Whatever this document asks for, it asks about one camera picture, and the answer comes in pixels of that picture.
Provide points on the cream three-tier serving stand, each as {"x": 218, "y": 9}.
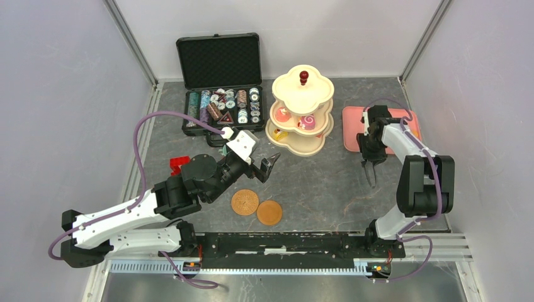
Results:
{"x": 303, "y": 90}

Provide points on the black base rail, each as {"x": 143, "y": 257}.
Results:
{"x": 293, "y": 250}

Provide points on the triangular all-in button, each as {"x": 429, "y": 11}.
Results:
{"x": 226, "y": 119}

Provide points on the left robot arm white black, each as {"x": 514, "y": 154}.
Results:
{"x": 153, "y": 223}

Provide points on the pink plastic tray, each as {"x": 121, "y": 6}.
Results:
{"x": 395, "y": 128}

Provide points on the patterned round wooden coaster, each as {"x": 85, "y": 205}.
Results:
{"x": 244, "y": 202}

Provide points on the pink cupcake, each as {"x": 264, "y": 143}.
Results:
{"x": 282, "y": 115}

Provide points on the yellow roll cake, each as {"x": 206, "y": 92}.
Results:
{"x": 279, "y": 134}

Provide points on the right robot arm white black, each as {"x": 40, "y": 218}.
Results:
{"x": 426, "y": 185}

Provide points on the black serving tongs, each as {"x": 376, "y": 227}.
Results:
{"x": 369, "y": 172}

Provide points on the red toy brick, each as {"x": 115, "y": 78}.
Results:
{"x": 176, "y": 164}

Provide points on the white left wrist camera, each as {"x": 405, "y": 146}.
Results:
{"x": 242, "y": 142}

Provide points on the plain round wooden coaster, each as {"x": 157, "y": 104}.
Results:
{"x": 269, "y": 212}

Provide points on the black poker chip case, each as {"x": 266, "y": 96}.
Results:
{"x": 223, "y": 62}

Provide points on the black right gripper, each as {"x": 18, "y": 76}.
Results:
{"x": 377, "y": 158}

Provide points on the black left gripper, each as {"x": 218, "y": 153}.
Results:
{"x": 266, "y": 165}

